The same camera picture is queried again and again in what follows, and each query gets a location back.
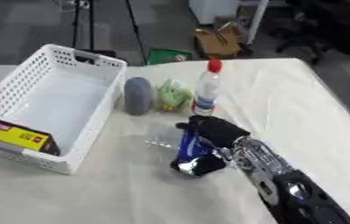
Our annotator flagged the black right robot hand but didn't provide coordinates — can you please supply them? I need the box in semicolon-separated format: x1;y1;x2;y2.
169;115;252;178

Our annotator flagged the blue snack packet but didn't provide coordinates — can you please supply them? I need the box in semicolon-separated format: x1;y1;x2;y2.
175;129;217;165

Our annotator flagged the brown cardboard box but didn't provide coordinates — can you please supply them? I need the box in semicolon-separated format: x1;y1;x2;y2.
192;20;254;60

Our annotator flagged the yellow and black box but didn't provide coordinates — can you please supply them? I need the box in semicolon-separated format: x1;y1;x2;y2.
0;119;62;157

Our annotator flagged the clear bottle with red cap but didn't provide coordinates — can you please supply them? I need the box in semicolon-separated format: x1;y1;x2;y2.
190;59;224;117

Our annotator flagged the clear plastic wrapper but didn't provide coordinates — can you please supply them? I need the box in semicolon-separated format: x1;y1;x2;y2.
144;123;186;149

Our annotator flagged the green plastic packet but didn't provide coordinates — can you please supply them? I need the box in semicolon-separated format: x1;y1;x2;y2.
155;78;195;113

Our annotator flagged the grey oval object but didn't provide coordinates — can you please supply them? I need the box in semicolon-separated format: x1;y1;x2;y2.
122;76;156;116

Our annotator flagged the green bag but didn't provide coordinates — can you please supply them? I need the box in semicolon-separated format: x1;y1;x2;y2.
145;48;195;66

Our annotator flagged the white cabinet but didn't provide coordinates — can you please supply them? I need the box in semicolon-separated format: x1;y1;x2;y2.
187;0;242;25

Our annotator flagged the black office chair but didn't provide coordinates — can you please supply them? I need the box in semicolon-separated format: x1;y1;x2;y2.
269;0;350;65

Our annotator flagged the black tripod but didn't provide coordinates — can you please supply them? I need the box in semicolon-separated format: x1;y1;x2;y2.
53;0;150;65

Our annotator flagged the white plastic basket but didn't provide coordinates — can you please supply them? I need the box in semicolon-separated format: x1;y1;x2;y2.
0;43;130;176

